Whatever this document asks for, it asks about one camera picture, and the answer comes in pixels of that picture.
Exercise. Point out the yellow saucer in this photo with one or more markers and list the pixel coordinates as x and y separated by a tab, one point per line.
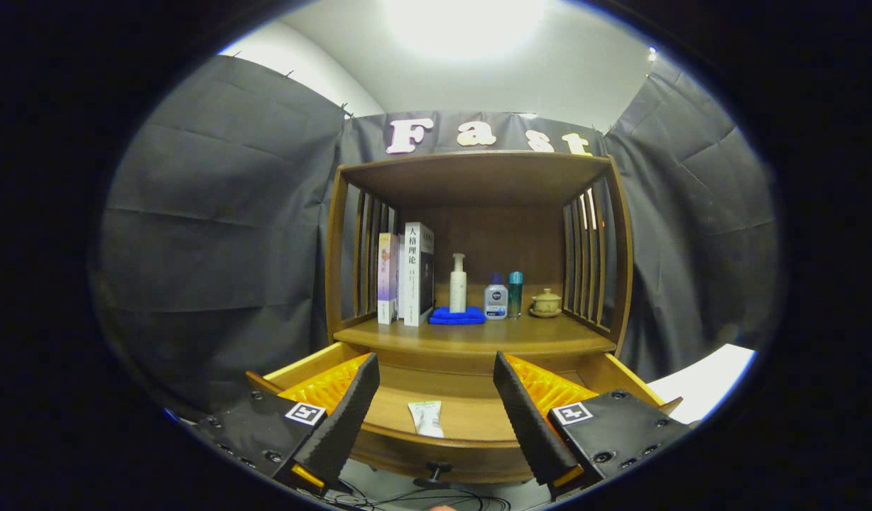
545	314

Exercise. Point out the blue folded cloth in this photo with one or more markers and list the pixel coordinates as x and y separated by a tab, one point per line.
443	317

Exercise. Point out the grey bottle with blue pump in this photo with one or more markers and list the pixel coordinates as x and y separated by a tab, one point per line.
496	301

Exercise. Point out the wooden drawer with black knob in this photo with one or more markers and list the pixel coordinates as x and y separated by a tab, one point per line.
464	408

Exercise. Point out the white table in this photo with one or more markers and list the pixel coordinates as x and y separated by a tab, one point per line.
706	380

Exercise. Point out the white squeeze tube green end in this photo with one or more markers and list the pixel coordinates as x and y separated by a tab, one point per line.
427	419

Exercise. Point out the purple book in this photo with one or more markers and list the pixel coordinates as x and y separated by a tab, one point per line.
387	277

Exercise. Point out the wooden countertop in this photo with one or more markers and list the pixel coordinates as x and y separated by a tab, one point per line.
507	333

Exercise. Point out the teal slim bottle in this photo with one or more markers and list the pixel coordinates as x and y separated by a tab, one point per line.
515	294

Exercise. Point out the thick white book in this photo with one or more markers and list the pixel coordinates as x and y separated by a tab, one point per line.
415	277

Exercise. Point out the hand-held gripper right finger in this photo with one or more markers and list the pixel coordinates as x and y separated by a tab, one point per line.
532	433

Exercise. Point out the white pump bottle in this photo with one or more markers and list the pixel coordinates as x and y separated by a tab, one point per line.
458	291

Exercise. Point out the brown wooden cabinet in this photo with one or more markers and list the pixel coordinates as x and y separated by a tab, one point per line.
493	241

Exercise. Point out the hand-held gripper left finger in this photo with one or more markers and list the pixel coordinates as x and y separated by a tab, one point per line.
340	433

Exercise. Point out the yellow lidded teacup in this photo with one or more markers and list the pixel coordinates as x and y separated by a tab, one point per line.
547	302

